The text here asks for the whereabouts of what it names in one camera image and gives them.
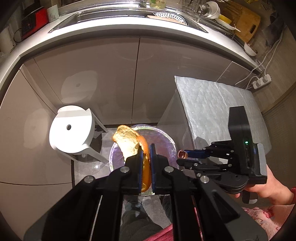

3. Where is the white round stool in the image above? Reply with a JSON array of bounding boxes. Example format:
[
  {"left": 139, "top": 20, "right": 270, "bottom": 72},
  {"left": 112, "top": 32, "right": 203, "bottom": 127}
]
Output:
[{"left": 49, "top": 105, "right": 108, "bottom": 163}]

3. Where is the steel steamer basket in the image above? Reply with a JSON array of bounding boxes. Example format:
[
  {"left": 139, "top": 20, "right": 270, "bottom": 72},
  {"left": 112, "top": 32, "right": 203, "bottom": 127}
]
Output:
[{"left": 154, "top": 11, "right": 187, "bottom": 25}]

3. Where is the wooden cutting board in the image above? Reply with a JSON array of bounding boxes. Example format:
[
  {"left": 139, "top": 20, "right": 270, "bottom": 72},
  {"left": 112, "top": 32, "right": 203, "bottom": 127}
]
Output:
[{"left": 221, "top": 1, "right": 261, "bottom": 43}]

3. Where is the white power strip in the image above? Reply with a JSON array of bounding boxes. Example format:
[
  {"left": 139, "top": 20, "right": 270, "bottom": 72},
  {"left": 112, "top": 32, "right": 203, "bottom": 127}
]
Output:
[{"left": 252, "top": 74, "right": 272, "bottom": 89}]

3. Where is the white power cable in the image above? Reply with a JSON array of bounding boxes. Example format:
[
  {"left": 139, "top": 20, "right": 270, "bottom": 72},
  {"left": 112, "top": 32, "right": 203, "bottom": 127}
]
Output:
[{"left": 234, "top": 29, "right": 284, "bottom": 90}]

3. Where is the white mug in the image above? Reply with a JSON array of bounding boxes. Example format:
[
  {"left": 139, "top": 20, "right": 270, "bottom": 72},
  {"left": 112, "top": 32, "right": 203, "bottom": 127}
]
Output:
[{"left": 47, "top": 4, "right": 59, "bottom": 23}]

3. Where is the metal dish rack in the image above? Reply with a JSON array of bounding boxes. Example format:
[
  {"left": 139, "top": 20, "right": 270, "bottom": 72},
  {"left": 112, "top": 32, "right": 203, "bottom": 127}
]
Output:
[{"left": 180, "top": 1, "right": 240, "bottom": 32}]

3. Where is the red black kitchen appliance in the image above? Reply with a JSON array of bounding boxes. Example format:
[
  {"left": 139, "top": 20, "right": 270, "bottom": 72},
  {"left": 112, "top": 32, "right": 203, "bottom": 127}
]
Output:
[{"left": 22, "top": 6, "right": 49, "bottom": 40}]

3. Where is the bread slice with orange crust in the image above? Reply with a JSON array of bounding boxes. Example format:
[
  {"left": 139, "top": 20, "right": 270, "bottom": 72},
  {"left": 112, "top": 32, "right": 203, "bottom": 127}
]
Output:
[{"left": 112, "top": 125, "right": 152, "bottom": 193}]

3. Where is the green dish soap bottle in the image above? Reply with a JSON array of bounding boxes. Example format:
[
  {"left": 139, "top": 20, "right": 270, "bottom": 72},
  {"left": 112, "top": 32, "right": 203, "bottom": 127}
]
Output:
[{"left": 149, "top": 0, "right": 166, "bottom": 9}]

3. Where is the white bowl with food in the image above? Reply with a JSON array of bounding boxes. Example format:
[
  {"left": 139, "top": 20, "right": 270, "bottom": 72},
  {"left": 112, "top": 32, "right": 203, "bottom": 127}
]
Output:
[{"left": 244, "top": 43, "right": 257, "bottom": 57}]

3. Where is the stainless steel sink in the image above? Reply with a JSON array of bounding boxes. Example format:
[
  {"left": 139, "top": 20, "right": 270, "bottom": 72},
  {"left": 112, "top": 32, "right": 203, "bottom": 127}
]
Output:
[{"left": 47, "top": 10, "right": 209, "bottom": 34}]

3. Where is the brown chestnut shell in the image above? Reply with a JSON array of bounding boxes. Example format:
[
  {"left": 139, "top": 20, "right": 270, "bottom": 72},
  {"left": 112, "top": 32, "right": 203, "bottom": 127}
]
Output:
[{"left": 178, "top": 150, "right": 188, "bottom": 159}]

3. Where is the person's right hand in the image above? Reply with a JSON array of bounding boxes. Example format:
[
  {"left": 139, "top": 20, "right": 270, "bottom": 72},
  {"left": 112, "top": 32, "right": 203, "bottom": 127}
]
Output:
[{"left": 244, "top": 165, "right": 295, "bottom": 205}]

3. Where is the white absorbent table mat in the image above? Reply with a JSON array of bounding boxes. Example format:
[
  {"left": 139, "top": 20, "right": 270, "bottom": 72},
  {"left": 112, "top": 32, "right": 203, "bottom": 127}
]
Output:
[{"left": 175, "top": 76, "right": 271, "bottom": 153}]

